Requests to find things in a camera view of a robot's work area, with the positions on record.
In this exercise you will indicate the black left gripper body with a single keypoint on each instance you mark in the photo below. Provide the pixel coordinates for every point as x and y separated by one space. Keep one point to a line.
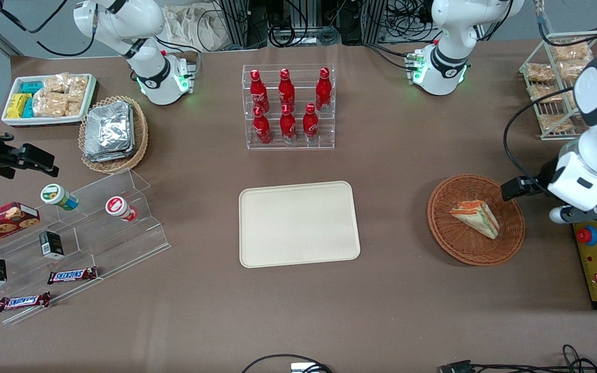
543 180

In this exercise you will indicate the triangular sandwich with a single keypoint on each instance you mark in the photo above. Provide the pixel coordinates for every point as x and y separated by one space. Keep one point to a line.
477 217

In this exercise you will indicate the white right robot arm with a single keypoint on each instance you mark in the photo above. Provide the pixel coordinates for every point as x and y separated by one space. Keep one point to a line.
143 57

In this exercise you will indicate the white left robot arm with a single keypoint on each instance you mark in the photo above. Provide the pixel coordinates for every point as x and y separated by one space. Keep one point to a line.
449 31

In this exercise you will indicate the white rectangular snack tray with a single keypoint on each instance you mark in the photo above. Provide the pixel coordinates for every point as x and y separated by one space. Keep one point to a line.
11 122

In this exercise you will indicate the round brown wicker basket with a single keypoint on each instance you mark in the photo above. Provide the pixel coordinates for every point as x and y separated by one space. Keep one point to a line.
454 238

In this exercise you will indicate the light woven oval basket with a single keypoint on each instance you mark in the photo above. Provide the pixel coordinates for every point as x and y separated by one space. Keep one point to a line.
140 140

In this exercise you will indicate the beige plastic serving tray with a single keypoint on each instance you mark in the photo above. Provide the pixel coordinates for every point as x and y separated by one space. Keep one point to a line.
298 224

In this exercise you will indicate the green lid yogurt cup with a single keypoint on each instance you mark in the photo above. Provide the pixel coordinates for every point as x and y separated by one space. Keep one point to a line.
56 196

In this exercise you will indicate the teal snack pack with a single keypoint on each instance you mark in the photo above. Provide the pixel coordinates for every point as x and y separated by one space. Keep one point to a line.
32 87
28 108

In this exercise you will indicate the yellow snack pack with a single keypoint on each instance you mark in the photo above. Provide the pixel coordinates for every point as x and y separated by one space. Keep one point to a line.
17 105

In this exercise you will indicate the clear bag rice crackers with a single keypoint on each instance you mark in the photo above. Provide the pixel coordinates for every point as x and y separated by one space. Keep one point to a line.
77 88
57 83
74 109
50 104

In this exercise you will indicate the clear bag puffed snack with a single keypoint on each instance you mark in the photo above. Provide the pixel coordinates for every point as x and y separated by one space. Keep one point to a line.
569 70
570 51
555 123
544 93
540 72

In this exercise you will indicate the silver foil packet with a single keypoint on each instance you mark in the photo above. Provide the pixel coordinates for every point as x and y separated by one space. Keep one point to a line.
102 157
108 127

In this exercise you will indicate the red emergency stop button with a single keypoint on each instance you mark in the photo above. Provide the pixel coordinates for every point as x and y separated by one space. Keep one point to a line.
587 235

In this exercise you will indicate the red lid yogurt cup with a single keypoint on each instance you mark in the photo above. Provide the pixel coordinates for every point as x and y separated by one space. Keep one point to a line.
118 207

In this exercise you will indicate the clear acrylic stepped shelf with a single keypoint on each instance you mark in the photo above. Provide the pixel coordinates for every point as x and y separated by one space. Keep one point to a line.
122 243

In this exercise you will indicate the snickers chocolate bar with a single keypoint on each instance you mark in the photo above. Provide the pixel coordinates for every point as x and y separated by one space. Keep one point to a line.
23 301
72 275

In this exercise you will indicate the white cloth bag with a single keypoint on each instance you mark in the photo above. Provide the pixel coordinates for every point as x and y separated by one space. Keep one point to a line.
195 26

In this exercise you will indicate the red cola bottle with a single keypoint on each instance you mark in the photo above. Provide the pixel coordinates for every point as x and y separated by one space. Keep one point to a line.
286 89
288 124
323 89
258 92
262 126
310 123

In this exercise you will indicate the clear acrylic bottle rack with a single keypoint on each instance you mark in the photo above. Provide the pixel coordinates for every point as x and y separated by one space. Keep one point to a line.
272 146

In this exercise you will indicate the small white device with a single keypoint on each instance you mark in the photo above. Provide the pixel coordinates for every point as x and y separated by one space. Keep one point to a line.
302 368

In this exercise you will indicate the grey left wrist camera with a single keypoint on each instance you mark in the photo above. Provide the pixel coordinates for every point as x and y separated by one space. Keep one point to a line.
559 215

